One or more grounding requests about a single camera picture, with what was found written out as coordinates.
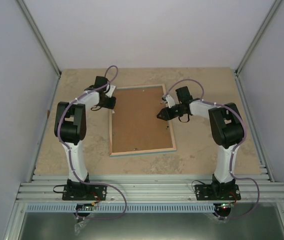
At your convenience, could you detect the brown cardboard backing board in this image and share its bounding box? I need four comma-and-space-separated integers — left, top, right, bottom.
111, 86, 174, 154

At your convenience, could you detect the wooden picture frame with glass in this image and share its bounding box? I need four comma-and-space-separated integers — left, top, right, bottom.
108, 83, 177, 158

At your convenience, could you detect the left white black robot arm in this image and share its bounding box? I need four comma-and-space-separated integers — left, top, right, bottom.
54, 76, 116, 200

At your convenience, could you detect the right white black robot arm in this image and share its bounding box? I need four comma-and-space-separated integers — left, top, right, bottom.
157, 86, 246, 200

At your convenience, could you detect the right controller circuit board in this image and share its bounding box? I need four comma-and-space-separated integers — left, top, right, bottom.
217, 202, 234, 209

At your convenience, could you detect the controller circuit board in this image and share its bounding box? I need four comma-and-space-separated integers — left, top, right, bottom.
75, 202, 98, 212
217, 202, 234, 209

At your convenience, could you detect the left controller circuit board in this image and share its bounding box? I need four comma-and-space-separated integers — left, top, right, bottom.
75, 202, 98, 212

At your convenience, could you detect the crumpled clear plastic bag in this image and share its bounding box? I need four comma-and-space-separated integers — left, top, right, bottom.
74, 219, 88, 236

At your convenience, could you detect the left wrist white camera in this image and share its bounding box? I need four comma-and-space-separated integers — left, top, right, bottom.
105, 84, 116, 98

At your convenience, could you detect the wrist white camera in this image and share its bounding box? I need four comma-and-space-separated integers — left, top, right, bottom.
105, 84, 116, 98
161, 94, 175, 108

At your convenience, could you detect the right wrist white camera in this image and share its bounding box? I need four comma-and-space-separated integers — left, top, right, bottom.
161, 94, 175, 108

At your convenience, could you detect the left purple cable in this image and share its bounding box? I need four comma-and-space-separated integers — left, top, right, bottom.
58, 65, 128, 221

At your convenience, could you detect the purple cable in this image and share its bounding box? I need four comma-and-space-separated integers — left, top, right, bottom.
58, 65, 128, 221
166, 79, 261, 221

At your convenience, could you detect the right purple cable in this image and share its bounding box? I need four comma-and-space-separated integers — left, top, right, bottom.
166, 79, 261, 221

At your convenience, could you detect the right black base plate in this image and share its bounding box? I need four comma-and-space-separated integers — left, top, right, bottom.
195, 184, 241, 201

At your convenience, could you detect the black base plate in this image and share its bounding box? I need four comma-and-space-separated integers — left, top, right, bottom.
195, 184, 241, 201
62, 184, 107, 202

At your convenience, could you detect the grey slotted cable duct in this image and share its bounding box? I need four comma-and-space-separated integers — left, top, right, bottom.
27, 203, 215, 214

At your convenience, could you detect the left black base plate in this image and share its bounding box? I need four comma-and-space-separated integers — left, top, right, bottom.
62, 184, 107, 202

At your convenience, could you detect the aluminium rail platform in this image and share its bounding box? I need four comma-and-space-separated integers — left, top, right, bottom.
16, 174, 284, 203

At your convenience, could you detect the left aluminium corner post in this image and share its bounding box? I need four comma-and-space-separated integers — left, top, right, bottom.
16, 0, 62, 78

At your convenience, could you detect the aluminium corner post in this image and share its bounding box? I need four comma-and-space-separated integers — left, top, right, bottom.
16, 0, 62, 78
234, 0, 283, 77

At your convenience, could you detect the right aluminium corner post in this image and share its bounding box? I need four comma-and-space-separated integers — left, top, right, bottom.
234, 0, 283, 77

